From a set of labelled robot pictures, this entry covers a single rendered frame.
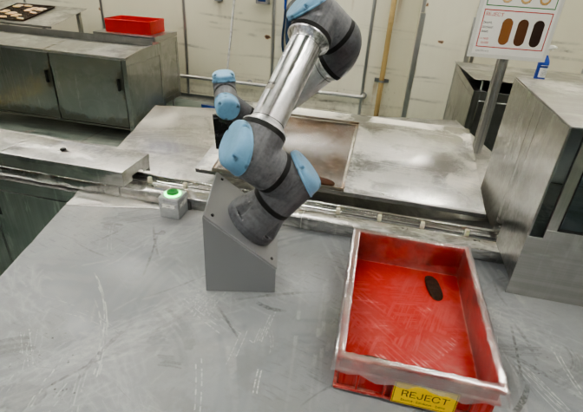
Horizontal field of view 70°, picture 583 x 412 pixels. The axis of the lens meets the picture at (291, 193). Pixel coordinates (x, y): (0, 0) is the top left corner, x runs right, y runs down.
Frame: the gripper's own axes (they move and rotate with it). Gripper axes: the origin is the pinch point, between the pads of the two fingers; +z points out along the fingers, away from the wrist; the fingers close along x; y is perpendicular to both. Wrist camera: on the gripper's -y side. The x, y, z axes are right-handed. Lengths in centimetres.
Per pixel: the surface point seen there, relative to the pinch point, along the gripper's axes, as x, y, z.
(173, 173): -10.6, 25.3, 9.9
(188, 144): -40.5, 20.4, 15.3
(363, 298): 69, -27, 0
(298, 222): 33.6, -17.1, 3.3
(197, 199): 18.0, 15.2, 1.5
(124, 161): -2.6, 40.6, -2.8
